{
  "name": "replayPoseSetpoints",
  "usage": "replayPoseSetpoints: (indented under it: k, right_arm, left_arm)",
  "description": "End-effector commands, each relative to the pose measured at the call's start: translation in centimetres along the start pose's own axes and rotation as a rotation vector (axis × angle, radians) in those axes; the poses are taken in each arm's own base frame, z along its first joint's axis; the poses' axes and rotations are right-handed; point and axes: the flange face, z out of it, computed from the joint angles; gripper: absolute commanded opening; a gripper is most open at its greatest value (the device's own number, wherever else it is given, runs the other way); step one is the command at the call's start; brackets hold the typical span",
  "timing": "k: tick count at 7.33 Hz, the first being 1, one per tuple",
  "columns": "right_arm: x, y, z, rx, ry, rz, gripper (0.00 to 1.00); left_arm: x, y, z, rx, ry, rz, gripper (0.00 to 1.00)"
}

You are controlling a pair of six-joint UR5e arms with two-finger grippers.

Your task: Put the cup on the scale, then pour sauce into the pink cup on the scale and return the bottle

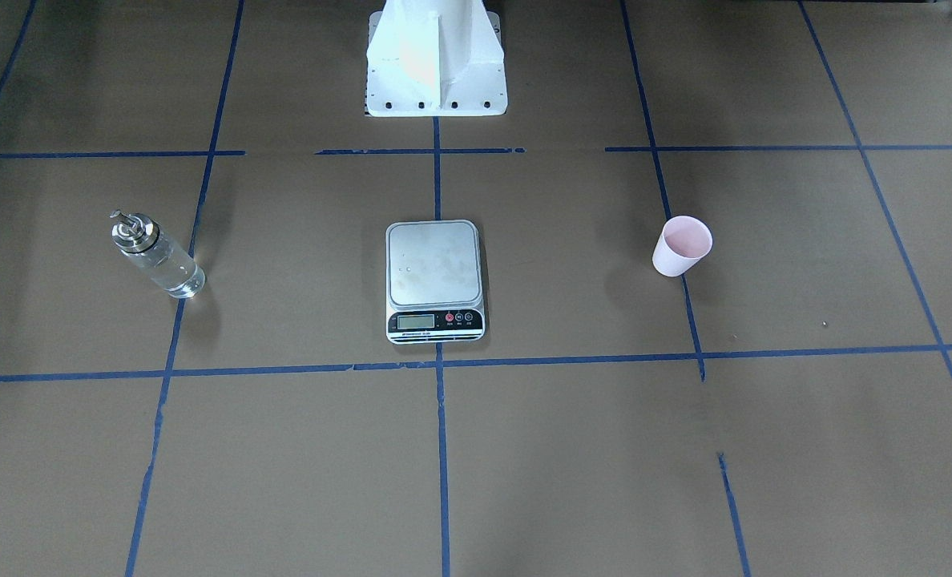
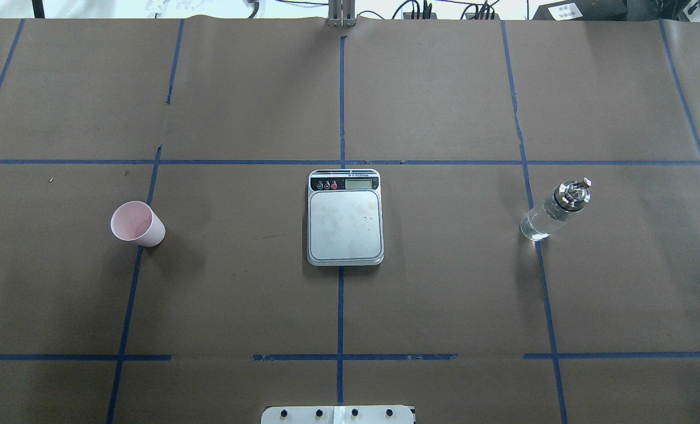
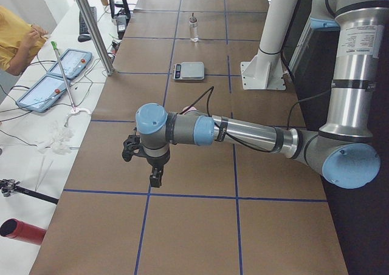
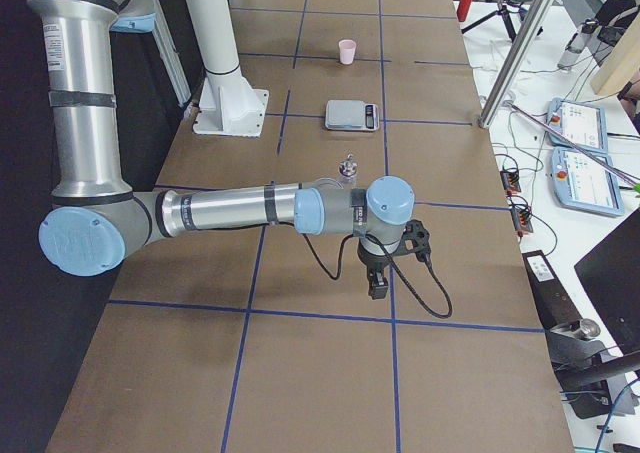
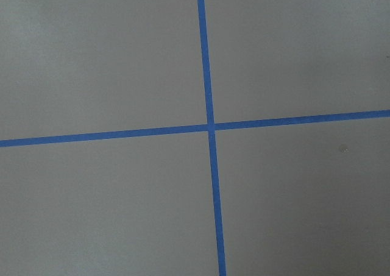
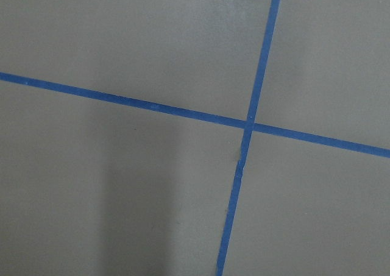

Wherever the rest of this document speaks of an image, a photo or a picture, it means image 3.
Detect blue teach pendant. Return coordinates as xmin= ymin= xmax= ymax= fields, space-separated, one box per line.
xmin=60 ymin=49 xmax=92 ymax=81
xmin=16 ymin=75 xmax=67 ymax=113

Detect black power adapter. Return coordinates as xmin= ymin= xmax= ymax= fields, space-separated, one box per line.
xmin=115 ymin=15 xmax=127 ymax=39

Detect black tripod leg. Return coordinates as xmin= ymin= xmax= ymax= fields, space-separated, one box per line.
xmin=1 ymin=179 xmax=59 ymax=205

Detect person in yellow shirt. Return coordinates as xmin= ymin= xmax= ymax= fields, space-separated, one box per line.
xmin=1 ymin=6 xmax=49 ymax=76

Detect aluminium frame post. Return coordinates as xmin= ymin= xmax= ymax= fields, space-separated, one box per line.
xmin=75 ymin=0 xmax=114 ymax=76

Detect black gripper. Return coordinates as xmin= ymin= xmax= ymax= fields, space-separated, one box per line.
xmin=146 ymin=151 xmax=170 ymax=188

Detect white plastic tweezers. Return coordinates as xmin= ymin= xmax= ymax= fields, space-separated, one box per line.
xmin=35 ymin=155 xmax=53 ymax=191

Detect pink plastic cup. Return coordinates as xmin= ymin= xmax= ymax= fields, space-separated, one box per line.
xmin=181 ymin=106 xmax=196 ymax=114

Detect silver digital kitchen scale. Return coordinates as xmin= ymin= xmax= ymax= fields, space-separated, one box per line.
xmin=173 ymin=62 xmax=205 ymax=80

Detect red cylinder tube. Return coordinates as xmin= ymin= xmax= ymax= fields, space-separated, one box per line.
xmin=1 ymin=219 xmax=46 ymax=245

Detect white crumpled tissue pile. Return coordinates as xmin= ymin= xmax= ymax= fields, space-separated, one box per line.
xmin=37 ymin=121 xmax=74 ymax=155

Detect black computer mouse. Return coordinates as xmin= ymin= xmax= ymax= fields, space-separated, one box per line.
xmin=77 ymin=34 xmax=91 ymax=42

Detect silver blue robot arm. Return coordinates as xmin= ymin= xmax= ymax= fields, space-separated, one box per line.
xmin=122 ymin=0 xmax=388 ymax=189

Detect black computer keyboard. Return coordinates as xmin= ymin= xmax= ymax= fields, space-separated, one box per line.
xmin=78 ymin=6 xmax=97 ymax=35

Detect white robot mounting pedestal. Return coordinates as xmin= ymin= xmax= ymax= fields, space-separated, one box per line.
xmin=241 ymin=0 xmax=298 ymax=90

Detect near blue teach pendant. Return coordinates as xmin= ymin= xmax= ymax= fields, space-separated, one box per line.
xmin=16 ymin=75 xmax=67 ymax=113

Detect far blue teach pendant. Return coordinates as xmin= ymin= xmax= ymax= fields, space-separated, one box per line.
xmin=60 ymin=49 xmax=92 ymax=81

